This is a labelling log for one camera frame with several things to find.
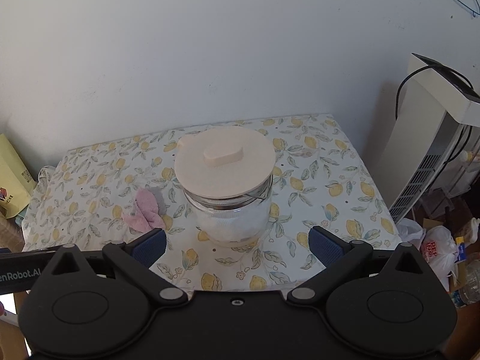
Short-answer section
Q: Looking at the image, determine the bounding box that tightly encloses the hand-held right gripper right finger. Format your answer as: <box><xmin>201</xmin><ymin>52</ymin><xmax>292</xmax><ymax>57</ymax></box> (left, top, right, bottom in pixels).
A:
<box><xmin>287</xmin><ymin>226</ymin><xmax>429</xmax><ymax>305</ymax></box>

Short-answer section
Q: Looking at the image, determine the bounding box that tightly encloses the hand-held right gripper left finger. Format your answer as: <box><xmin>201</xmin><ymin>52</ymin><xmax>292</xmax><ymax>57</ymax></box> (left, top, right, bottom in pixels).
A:
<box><xmin>49</xmin><ymin>228</ymin><xmax>189</xmax><ymax>306</ymax></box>

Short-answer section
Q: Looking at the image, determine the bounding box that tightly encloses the pink and grey cloth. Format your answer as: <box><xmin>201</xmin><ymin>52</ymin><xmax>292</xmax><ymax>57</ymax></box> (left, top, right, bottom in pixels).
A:
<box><xmin>122</xmin><ymin>187</ymin><xmax>168</xmax><ymax>232</ymax></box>

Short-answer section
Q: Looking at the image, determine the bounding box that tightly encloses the beige round pitcher lid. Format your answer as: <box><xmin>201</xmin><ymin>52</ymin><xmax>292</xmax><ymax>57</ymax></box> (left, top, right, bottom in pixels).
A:
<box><xmin>174</xmin><ymin>127</ymin><xmax>275</xmax><ymax>199</ymax></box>

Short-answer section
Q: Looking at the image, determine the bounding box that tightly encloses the clear plastic container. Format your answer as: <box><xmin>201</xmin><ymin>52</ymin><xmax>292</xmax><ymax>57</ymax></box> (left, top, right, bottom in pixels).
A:
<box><xmin>431</xmin><ymin>146</ymin><xmax>480</xmax><ymax>199</ymax></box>

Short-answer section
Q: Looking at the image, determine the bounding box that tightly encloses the lemon print tablecloth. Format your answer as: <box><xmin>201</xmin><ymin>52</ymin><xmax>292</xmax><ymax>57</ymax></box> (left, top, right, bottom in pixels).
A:
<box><xmin>22</xmin><ymin>113</ymin><xmax>400</xmax><ymax>292</ymax></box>

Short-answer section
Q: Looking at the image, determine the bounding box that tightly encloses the yellow-green paper bag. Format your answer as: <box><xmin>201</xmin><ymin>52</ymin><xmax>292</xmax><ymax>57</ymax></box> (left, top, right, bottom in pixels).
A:
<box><xmin>0</xmin><ymin>133</ymin><xmax>37</xmax><ymax>219</ymax></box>

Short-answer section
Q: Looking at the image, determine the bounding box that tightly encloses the white plastic bag red print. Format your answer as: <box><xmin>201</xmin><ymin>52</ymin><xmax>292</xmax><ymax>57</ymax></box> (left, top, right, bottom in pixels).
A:
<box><xmin>397</xmin><ymin>218</ymin><xmax>460</xmax><ymax>291</ymax></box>

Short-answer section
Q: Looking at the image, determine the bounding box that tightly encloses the cardboard box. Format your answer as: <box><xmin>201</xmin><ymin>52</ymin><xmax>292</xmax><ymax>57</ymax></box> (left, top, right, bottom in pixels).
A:
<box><xmin>412</xmin><ymin>197</ymin><xmax>474</xmax><ymax>235</ymax></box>

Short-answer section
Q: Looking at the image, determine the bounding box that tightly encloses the clear plastic water bottle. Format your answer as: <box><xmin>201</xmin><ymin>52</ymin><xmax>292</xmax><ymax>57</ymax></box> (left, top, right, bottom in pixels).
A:
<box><xmin>450</xmin><ymin>257</ymin><xmax>480</xmax><ymax>309</ymax></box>

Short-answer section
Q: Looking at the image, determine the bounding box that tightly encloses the white tower appliance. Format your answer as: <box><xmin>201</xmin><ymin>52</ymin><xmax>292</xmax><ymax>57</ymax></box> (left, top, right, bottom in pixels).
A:
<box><xmin>388</xmin><ymin>52</ymin><xmax>480</xmax><ymax>226</ymax></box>

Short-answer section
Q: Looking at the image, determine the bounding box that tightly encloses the black cable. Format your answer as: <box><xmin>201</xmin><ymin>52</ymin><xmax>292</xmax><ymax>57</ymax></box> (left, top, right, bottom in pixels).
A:
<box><xmin>395</xmin><ymin>64</ymin><xmax>476</xmax><ymax>166</ymax></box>

